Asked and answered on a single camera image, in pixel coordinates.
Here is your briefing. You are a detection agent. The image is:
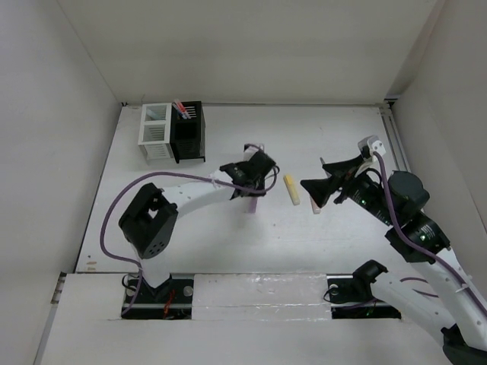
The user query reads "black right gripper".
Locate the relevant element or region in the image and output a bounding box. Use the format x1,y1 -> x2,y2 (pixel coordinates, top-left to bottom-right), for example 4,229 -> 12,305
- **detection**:
299,154 -> 396,225

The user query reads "purple highlighter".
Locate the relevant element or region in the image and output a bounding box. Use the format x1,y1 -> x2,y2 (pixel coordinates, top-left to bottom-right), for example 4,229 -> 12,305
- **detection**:
247,197 -> 258,214

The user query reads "red pen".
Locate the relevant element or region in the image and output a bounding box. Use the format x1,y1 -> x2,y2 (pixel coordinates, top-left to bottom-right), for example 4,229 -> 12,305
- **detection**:
175,99 -> 190,119
173,99 -> 189,119

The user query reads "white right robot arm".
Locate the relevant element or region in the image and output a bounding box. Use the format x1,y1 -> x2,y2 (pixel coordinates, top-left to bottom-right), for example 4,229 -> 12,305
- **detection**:
300,153 -> 486,364

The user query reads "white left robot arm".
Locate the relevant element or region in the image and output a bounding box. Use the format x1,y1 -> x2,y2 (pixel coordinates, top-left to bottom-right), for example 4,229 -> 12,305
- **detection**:
119,150 -> 278,302

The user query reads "orange highlighter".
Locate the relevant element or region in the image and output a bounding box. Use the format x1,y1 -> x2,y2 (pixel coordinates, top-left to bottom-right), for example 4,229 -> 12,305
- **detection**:
310,198 -> 321,214

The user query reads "yellow highlighter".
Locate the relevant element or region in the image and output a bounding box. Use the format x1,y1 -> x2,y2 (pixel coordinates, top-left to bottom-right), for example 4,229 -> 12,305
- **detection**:
283,174 -> 301,205

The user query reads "black slatted pen holder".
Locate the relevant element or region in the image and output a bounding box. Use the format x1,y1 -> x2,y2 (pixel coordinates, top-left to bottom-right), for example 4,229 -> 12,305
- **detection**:
170,101 -> 205,163

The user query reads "white slatted pen holder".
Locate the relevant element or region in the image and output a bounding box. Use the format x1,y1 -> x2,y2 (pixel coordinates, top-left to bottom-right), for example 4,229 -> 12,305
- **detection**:
138,103 -> 173,161

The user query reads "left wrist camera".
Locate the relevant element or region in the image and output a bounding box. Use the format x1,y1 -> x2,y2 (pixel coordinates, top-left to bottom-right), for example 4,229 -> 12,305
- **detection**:
243,143 -> 265,160

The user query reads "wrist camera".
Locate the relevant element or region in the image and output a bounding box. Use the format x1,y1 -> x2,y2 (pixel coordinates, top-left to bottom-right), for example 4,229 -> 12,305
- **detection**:
243,143 -> 265,160
358,135 -> 386,161

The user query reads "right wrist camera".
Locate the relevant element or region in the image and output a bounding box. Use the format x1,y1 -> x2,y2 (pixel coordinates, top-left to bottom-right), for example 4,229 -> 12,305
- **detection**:
358,135 -> 386,161

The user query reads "aluminium rail right side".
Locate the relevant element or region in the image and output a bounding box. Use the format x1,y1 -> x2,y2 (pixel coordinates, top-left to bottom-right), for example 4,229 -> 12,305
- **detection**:
377,99 -> 411,173

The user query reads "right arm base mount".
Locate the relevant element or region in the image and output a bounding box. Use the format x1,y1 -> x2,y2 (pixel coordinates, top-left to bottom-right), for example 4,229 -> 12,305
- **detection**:
323,260 -> 402,319

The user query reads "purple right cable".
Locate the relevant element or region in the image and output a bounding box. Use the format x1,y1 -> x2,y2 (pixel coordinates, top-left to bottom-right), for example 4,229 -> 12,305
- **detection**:
374,151 -> 487,332

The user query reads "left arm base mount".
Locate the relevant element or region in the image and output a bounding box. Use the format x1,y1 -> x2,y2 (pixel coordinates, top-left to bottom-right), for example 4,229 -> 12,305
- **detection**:
121,274 -> 194,320

